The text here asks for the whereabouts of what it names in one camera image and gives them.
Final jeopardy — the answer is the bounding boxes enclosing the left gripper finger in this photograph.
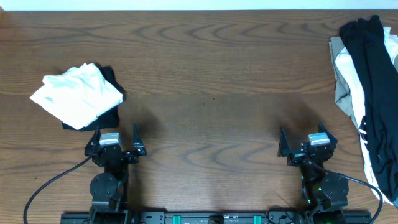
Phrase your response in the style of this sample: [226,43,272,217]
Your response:
[90,127,101,147]
[133,123,144,151]

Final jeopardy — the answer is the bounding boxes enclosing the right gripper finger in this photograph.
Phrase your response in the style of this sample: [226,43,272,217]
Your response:
[279,127,290,151]
[318,121,337,144]

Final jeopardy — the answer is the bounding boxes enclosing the black leggings with red waistband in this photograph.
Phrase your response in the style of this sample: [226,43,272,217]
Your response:
[340,15,397,204]

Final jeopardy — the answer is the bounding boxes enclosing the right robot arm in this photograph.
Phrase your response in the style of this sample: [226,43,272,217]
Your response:
[277,123,349,223]

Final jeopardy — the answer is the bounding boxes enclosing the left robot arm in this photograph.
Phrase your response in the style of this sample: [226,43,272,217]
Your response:
[85,124,147,224]

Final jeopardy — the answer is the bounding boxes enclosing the black folded garment under shirt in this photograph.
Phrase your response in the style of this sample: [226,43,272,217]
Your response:
[62,63,126,132]

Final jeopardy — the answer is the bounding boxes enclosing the beige garment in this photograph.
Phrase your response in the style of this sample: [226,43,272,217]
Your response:
[328,37,358,128]

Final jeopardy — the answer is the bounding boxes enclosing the white folded shirt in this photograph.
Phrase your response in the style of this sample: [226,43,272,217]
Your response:
[30,63,123,130]

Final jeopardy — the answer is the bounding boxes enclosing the white crumpled garment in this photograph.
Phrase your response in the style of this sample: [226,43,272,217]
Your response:
[335,27,397,119]

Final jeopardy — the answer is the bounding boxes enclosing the white black striped garment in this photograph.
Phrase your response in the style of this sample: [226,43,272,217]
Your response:
[358,116,397,207]

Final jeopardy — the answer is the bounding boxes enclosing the right black cable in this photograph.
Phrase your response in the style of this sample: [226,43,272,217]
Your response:
[310,158,384,224]

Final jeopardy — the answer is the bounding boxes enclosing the black cable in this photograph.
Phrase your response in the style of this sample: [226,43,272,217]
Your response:
[23,155,93,224]
[310,158,384,224]

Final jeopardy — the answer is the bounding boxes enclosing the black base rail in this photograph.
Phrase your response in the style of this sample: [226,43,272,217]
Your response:
[60,210,371,224]

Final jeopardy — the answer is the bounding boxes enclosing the left black cable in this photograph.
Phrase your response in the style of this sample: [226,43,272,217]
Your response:
[23,155,93,224]

